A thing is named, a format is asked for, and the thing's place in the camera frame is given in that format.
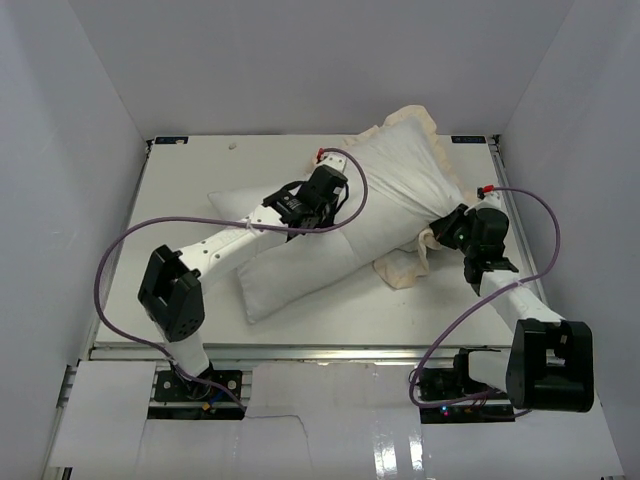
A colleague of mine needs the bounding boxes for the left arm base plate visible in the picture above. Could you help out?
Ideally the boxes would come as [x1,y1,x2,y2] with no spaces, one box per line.
[147,369,245,421]

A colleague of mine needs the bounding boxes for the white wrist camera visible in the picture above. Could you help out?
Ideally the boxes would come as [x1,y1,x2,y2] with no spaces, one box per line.
[315,149,348,173]
[474,185,503,210]

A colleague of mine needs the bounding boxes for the grey and cream pillowcase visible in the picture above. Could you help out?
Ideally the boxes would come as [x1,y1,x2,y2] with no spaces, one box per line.
[339,105,471,289]

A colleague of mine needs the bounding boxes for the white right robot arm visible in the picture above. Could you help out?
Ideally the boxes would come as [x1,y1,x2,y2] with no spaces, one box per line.
[430,204,594,413]

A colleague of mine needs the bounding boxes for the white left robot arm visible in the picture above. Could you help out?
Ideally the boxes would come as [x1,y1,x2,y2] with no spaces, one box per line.
[138,163,348,399]

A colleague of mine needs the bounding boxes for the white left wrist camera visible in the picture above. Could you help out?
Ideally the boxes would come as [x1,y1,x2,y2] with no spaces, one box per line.
[315,149,348,173]

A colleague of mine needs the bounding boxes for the blue left corner label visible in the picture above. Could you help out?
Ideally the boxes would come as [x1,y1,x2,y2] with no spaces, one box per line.
[154,136,189,145]

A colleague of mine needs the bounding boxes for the blue corner label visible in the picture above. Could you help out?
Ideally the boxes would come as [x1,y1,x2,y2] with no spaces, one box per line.
[451,135,487,144]
[154,136,189,145]

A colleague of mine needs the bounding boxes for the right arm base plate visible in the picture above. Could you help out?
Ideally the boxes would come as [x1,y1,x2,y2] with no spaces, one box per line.
[414,367,526,425]

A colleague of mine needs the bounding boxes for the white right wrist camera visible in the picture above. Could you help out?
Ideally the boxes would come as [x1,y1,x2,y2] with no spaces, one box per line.
[474,185,503,210]

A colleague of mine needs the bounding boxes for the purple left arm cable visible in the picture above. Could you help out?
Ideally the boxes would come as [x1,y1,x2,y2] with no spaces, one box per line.
[93,146,371,414]

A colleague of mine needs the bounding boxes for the white pillow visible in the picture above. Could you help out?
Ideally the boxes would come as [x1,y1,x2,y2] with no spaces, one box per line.
[207,172,426,326]

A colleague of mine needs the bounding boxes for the aluminium front table rail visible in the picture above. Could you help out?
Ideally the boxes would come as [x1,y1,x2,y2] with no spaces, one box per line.
[87,342,428,365]

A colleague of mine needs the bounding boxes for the blue right corner label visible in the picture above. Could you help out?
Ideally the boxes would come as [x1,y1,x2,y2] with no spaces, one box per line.
[451,135,487,144]

